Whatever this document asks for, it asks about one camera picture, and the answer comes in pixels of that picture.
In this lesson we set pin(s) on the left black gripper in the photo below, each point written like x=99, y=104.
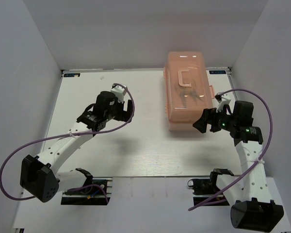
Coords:
x=121, y=115

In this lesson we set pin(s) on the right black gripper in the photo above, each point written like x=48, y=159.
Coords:
x=208, y=115

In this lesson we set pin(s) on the pink plastic toolbox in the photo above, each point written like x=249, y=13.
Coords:
x=186, y=69

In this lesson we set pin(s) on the yellow side cutter pliers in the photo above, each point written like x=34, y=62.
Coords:
x=194, y=94

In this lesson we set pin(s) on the yellow needle-nose pliers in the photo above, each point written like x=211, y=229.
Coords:
x=183, y=93

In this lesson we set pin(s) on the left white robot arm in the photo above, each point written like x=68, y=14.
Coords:
x=40, y=174

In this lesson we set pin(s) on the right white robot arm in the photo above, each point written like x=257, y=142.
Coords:
x=252, y=206

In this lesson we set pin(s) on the right blue table label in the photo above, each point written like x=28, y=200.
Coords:
x=217, y=72

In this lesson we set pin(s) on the blue table label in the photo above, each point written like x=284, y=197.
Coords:
x=217, y=72
x=72, y=74

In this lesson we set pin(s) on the left blue table label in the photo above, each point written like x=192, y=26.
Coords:
x=72, y=74

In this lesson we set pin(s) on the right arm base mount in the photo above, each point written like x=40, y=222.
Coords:
x=202, y=190

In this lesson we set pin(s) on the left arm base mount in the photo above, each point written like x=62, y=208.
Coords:
x=91, y=196

